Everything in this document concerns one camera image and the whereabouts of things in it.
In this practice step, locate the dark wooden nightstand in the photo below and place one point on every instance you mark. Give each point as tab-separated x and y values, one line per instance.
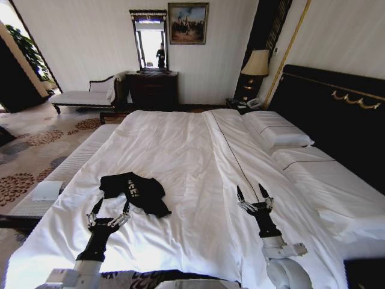
233	105

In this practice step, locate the black patterned cloth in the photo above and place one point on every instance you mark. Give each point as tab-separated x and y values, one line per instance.
135	280

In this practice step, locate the dark framed mirror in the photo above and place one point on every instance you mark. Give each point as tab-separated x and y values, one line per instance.
152	39

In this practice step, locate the white chaise longue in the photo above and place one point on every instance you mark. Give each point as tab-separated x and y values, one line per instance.
81	97

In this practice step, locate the person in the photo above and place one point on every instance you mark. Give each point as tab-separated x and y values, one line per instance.
160	55

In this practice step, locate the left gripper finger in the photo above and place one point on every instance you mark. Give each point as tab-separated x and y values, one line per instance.
125	210
95	212

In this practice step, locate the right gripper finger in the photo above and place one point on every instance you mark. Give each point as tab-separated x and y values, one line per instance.
240	195
265	194

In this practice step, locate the table lamp with cream shade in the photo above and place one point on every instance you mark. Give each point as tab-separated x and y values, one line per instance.
255	64

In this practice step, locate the dark wooden dresser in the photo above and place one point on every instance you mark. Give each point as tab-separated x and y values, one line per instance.
152	90

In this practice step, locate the white card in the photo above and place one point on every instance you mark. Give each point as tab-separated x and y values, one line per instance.
46	191

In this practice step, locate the black bedside cabinet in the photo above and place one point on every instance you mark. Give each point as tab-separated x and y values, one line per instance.
365	275

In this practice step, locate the white robot front shell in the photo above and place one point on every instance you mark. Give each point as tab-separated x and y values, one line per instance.
189	285

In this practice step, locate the dark wooden bed frame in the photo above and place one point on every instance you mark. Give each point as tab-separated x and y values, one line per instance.
18	224

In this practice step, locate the white duvet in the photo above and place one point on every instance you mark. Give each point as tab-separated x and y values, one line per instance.
186	162

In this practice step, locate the white pillow with dark piping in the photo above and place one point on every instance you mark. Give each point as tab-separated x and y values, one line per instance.
278	129
325	180

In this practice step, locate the white telephone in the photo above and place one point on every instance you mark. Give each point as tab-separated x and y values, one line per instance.
254	103

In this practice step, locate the gold framed painting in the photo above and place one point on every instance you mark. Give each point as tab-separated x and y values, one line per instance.
188	23

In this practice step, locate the black printed t-shirt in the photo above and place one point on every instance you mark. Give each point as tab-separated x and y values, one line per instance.
145	192

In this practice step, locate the green potted plant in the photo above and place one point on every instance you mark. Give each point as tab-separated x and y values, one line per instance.
28	49

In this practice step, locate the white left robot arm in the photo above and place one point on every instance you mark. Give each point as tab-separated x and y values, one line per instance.
85	272

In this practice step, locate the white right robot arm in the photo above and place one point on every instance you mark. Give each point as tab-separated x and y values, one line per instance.
288	269

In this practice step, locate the black headboard with gold trim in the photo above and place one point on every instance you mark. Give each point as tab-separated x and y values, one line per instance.
331	120

